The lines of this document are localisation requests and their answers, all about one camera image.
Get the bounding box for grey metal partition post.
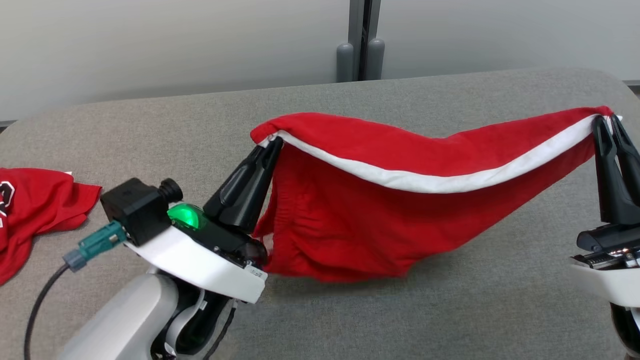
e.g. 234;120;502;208
348;0;382;81

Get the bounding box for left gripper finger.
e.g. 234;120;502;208
202;141;274;217
220;139;285;234

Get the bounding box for red basketball jersey number 23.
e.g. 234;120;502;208
0;167;103;286

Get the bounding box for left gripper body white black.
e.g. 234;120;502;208
125;200;268;304

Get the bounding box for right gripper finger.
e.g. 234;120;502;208
592;115;632;225
610;115;640;211

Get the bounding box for teal plug black camera cable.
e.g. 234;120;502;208
24;221;129;360

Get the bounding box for grey cylindrical post cap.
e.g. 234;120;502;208
336;43;355;83
365;38;386;81

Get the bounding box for red shorts with white stripe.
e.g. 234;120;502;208
250;106;623;284

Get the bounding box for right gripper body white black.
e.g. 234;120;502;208
570;221;640;307

